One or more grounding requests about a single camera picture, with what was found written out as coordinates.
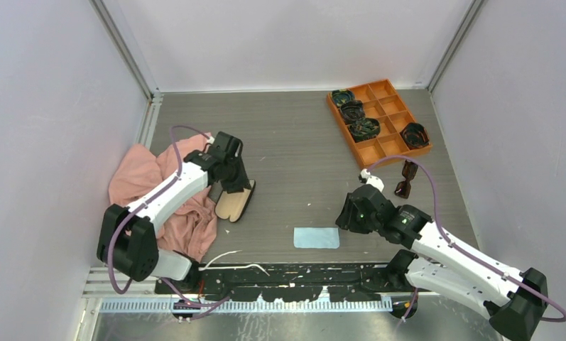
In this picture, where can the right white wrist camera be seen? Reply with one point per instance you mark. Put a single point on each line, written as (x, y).
(367, 178)

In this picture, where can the rolled dark belt top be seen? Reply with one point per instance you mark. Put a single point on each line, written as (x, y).
(341, 97)

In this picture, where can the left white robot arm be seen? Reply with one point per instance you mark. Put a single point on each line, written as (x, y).
(161, 220)

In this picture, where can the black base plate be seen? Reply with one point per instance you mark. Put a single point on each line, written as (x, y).
(296, 282)

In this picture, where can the rolled dark belt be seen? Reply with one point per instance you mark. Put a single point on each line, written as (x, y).
(341, 97)
(364, 129)
(415, 136)
(352, 111)

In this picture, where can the brown tortoise sunglasses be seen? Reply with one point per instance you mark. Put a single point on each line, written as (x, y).
(403, 188)

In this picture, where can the rolled dark belt right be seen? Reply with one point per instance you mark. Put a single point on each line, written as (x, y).
(415, 136)

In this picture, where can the pink cloth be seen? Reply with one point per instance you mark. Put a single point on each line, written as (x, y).
(192, 228)

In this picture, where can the black glasses case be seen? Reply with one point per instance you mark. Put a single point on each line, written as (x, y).
(232, 206)

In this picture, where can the orange compartment tray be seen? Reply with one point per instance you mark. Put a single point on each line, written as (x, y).
(381, 101)

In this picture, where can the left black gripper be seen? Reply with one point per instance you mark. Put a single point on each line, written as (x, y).
(241, 182)

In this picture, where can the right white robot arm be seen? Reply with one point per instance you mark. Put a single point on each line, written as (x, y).
(433, 259)

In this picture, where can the light blue cleaning cloth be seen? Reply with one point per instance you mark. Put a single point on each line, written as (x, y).
(316, 238)

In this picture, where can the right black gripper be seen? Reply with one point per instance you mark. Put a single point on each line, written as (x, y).
(346, 220)

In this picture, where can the slotted cable duct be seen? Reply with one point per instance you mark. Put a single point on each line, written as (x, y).
(171, 305)

